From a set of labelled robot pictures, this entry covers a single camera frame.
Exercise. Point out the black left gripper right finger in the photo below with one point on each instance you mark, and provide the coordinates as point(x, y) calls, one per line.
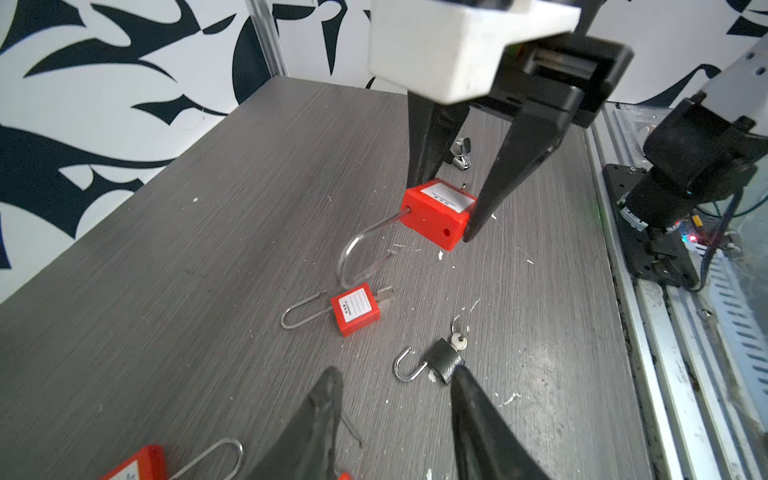
point(484, 445)

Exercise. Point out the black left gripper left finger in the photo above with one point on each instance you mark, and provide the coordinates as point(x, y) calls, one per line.
point(306, 449)

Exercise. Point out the small black padlock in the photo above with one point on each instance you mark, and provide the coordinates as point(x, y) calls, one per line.
point(443, 358)

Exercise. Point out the red padlock lower left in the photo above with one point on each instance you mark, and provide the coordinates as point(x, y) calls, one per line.
point(149, 463)

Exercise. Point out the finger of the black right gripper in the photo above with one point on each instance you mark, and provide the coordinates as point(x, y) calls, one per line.
point(536, 131)
point(433, 128)

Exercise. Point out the red padlock with key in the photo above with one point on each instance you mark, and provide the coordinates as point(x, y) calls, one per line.
point(352, 310)

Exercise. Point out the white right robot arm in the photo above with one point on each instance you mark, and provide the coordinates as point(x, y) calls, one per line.
point(706, 149)

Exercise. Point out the red padlock long shackle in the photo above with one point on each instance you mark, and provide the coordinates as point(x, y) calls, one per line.
point(436, 210)

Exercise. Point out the small metal clip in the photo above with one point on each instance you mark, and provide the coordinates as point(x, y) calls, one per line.
point(459, 154)

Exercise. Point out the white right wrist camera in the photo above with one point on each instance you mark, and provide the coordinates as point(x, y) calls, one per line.
point(449, 52)

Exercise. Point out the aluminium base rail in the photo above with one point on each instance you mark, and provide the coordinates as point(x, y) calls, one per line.
point(698, 356)

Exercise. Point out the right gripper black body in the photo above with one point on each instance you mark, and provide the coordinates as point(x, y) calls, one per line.
point(569, 73)

